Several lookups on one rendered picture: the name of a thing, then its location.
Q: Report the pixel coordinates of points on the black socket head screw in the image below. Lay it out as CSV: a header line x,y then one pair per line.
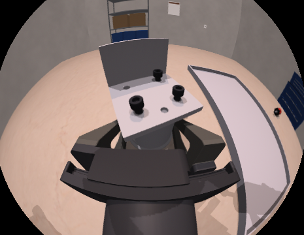
x,y
157,73
178,92
137,104

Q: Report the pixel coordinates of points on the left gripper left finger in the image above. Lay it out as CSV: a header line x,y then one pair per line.
x,y
103,136

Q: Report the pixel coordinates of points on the shallow grey rectangular tray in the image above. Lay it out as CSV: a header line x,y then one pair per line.
x,y
253,143

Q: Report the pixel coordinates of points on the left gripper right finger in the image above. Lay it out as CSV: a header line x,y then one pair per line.
x,y
205,146

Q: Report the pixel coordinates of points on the red screwdriver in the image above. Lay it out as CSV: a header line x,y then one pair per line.
x,y
277,111

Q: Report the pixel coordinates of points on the grey l-shaped bracket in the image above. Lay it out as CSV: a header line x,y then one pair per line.
x,y
128,67

